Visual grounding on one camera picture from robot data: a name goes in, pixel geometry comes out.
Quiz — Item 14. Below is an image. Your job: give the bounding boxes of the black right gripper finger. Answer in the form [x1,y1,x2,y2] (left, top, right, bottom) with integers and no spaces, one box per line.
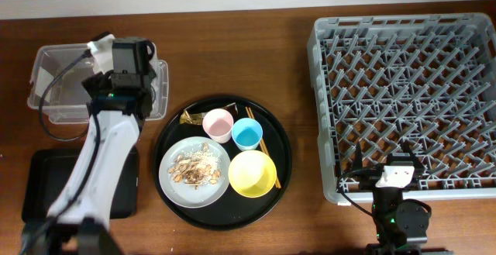
[400,140,416,158]
[352,142,363,169]

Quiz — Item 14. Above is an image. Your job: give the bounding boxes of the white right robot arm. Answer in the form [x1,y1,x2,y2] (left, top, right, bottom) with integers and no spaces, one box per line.
[349,142,452,254]

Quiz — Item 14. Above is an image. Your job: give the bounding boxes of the food scraps on plate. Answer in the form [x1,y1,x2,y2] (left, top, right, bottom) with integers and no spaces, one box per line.
[168,143,222,190]

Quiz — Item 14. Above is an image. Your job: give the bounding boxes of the gold snack wrapper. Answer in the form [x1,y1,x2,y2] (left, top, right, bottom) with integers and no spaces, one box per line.
[179,102,238,126]

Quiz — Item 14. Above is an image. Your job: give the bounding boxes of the grey plate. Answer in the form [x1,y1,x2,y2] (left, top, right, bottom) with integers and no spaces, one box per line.
[158,136,231,208]

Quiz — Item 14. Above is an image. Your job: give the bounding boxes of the grey dishwasher rack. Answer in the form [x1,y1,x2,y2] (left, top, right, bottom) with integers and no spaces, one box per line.
[307,13,495,205]

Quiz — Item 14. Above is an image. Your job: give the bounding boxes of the blue cup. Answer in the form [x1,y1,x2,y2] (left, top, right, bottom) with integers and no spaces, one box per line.
[231,118,264,151]

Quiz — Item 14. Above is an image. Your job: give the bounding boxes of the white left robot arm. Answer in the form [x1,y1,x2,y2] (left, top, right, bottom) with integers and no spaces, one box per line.
[20,33,156,254]

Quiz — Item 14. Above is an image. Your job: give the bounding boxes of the round black serving tray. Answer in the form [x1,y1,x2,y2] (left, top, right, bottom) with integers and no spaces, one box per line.
[152,95,292,230]

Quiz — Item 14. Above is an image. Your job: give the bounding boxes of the black rectangular tray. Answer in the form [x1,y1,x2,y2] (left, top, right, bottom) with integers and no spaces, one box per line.
[21,147,140,222]

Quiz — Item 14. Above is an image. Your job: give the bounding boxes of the white tissue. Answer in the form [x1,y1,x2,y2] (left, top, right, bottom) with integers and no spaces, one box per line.
[87,33,115,74]

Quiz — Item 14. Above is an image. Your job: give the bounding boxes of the clear plastic waste bin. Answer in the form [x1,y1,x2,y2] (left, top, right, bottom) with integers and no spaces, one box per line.
[27,43,169,124]

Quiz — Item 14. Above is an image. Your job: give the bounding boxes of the wooden chopstick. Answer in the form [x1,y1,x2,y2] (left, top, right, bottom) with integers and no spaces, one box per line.
[247,106,283,189]
[245,107,281,189]

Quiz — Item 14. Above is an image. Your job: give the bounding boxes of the yellow bowl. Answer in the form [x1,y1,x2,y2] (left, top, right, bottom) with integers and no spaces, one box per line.
[228,150,277,198]

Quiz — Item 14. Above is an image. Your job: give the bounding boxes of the pink cup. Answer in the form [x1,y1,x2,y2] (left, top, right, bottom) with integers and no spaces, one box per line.
[202,109,234,143]

